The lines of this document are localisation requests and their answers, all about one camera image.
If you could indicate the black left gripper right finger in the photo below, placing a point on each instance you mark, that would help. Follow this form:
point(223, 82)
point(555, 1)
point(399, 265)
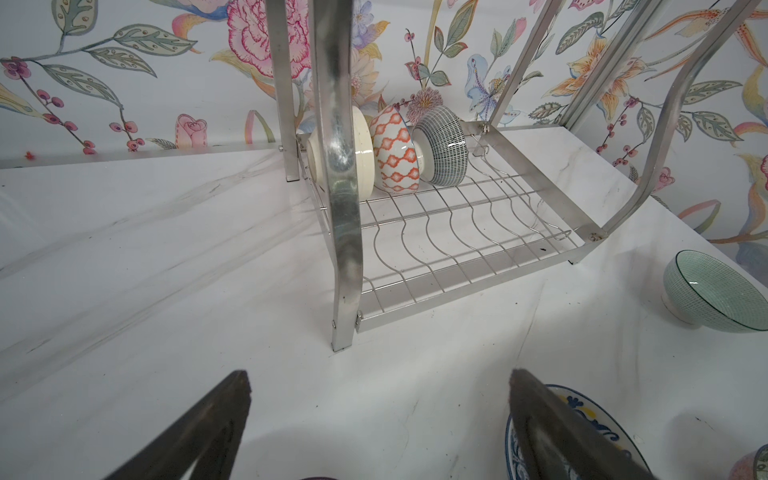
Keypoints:
point(556, 443)

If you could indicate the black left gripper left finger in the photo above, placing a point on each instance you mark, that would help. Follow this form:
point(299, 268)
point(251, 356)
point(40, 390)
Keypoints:
point(203, 442)

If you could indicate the blue yellow patterned bowl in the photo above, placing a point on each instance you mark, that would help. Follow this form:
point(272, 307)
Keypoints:
point(590, 411)

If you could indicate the pale green bowl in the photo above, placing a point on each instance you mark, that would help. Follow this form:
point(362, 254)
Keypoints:
point(701, 290)

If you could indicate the stainless steel dish rack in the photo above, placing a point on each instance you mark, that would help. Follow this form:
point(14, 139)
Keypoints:
point(494, 161)

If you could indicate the dark petal pattern bowl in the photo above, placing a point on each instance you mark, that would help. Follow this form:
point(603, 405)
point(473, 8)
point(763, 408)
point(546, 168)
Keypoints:
point(442, 141)

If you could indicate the blue geometric red bowl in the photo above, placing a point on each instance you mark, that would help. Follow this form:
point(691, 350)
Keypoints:
point(397, 159)

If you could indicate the cream white bowl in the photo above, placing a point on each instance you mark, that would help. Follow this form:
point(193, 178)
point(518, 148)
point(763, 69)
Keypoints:
point(365, 158)

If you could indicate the black white floral bowl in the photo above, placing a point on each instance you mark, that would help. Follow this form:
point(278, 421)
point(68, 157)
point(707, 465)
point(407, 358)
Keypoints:
point(752, 466)

